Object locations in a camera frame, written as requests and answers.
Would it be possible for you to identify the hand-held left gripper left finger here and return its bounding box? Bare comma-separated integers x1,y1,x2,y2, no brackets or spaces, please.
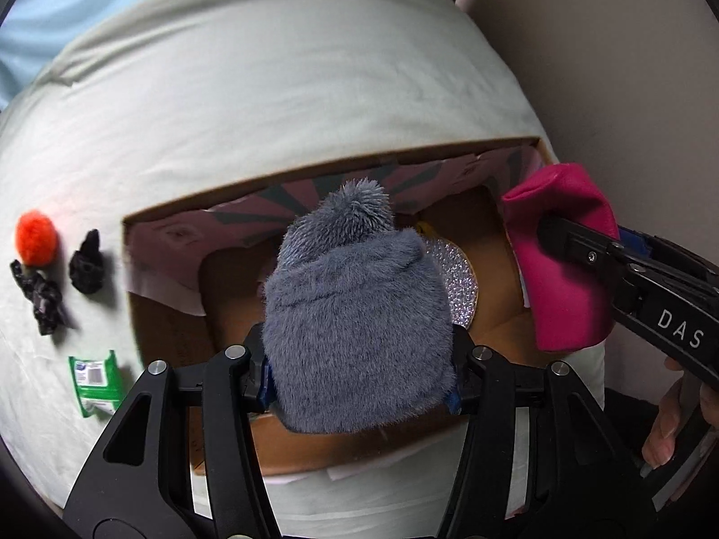
62,323,283,539

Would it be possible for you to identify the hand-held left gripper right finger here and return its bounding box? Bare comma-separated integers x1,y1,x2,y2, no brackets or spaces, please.
437,326,659,539

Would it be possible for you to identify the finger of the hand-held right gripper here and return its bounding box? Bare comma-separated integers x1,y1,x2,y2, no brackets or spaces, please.
617,225,657,259
536,214,642,294

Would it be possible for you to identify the magenta soft pouch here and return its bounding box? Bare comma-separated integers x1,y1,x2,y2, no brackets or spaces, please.
499,163,622,352

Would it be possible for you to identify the cardboard box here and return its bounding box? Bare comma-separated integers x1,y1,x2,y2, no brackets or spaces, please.
120,135,564,479

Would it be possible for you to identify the grey fuzzy plush toy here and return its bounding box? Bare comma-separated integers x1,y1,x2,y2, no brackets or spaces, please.
262,178,457,435

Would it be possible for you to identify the person's right hand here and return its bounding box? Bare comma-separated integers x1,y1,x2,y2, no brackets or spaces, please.
640,358,703,468

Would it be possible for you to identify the silver sequin pad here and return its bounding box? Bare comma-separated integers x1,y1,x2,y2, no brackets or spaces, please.
417,221,482,330

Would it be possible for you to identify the green tissue packet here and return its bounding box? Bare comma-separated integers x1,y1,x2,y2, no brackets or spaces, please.
68,349,122,420

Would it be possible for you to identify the small black plush piece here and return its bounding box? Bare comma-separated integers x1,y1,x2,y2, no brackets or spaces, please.
68,228,108,294

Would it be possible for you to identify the black crumpled fabric piece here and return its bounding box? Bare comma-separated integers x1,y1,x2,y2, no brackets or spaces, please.
9,259,72,338

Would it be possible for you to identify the orange pompom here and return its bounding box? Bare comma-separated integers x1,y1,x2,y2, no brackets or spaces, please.
15,212,58,266

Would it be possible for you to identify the white bed sheet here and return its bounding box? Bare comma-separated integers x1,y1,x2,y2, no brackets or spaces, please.
0,0,606,524

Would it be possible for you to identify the light blue cloth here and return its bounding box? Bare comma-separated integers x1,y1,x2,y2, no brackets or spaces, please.
0,0,221,116

